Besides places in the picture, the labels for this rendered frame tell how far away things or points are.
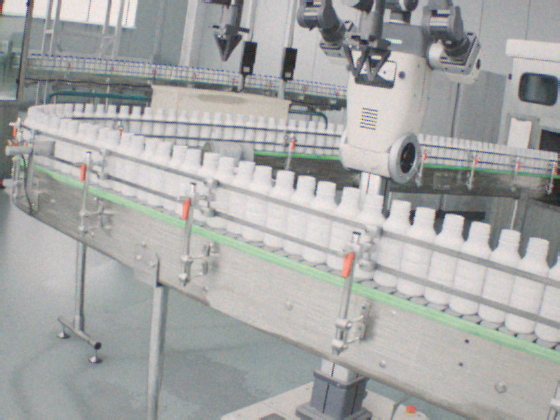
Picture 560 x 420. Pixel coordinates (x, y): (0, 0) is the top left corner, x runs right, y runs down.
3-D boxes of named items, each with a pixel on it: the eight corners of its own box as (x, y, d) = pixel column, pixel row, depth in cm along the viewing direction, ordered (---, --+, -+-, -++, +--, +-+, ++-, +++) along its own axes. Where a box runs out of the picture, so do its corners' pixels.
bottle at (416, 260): (390, 291, 126) (405, 207, 123) (403, 286, 131) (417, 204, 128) (418, 300, 123) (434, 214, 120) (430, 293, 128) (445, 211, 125)
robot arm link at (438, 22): (463, 28, 179) (446, 28, 182) (451, 5, 171) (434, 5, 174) (456, 53, 176) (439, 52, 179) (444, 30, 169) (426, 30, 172)
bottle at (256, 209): (269, 238, 156) (279, 167, 153) (265, 244, 150) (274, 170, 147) (244, 234, 157) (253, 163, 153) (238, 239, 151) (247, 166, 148)
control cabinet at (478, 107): (459, 210, 875) (480, 69, 837) (485, 219, 833) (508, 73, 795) (416, 209, 832) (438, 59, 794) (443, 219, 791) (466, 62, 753)
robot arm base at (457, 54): (452, 32, 189) (439, 63, 186) (443, 15, 183) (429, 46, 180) (478, 35, 183) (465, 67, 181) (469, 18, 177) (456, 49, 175)
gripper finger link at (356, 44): (379, 81, 148) (385, 41, 146) (362, 77, 142) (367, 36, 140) (355, 78, 152) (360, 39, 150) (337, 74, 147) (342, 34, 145)
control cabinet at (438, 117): (411, 209, 828) (433, 58, 790) (438, 219, 786) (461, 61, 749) (360, 208, 786) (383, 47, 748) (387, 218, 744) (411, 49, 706)
